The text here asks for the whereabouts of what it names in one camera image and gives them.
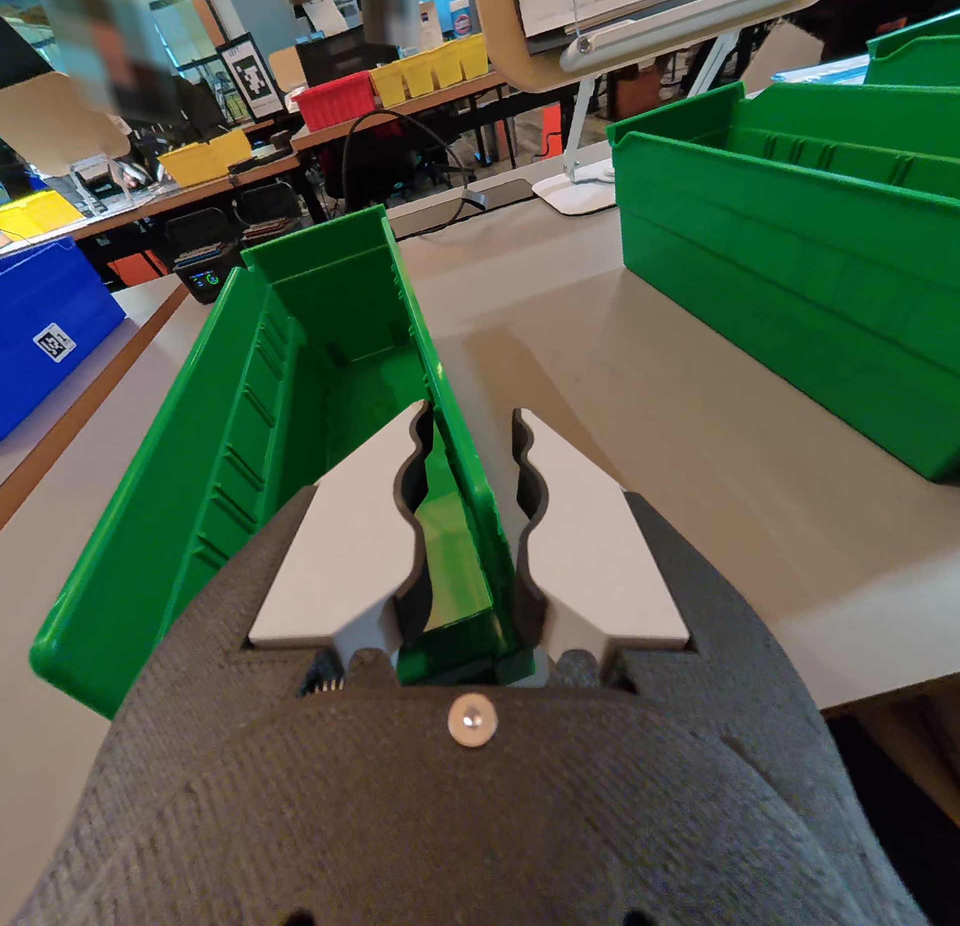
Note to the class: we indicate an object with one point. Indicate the white paper with blue print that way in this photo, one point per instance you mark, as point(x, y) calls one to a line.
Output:
point(817, 74)

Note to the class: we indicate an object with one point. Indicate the long wooden workbench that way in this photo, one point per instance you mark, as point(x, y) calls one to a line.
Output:
point(187, 194)

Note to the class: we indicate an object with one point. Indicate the green plastic storage bin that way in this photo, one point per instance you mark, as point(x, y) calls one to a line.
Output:
point(187, 491)
point(750, 303)
point(922, 59)

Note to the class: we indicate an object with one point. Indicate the yellow plastic bin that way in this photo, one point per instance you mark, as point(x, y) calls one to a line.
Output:
point(202, 160)
point(37, 217)

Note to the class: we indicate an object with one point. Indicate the red plastic bin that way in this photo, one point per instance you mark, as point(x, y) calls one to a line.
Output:
point(334, 100)

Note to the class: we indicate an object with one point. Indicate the small yellow bin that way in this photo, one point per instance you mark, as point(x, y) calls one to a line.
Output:
point(448, 67)
point(420, 76)
point(474, 57)
point(390, 85)

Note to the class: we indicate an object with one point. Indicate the white canister blue label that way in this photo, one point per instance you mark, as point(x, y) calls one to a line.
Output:
point(462, 18)

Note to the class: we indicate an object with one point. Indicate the black device with green lights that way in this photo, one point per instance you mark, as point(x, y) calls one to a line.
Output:
point(266, 213)
point(199, 284)

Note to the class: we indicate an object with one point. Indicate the black and white marker sign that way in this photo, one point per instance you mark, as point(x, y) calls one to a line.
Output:
point(251, 78)

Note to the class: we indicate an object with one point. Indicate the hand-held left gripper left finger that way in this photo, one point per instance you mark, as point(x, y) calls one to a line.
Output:
point(337, 566)

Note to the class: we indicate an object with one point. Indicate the grey desk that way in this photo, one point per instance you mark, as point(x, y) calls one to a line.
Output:
point(675, 491)
point(150, 296)

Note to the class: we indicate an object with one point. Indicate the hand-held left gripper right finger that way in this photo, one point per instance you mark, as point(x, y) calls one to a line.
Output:
point(607, 566)

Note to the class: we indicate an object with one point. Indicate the black hanging panel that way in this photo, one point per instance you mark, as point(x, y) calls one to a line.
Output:
point(15, 55)

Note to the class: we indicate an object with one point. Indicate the blue plastic bin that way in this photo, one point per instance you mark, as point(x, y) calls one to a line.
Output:
point(45, 288)

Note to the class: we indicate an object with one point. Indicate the instruction sheet on stand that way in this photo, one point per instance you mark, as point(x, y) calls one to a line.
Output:
point(510, 55)

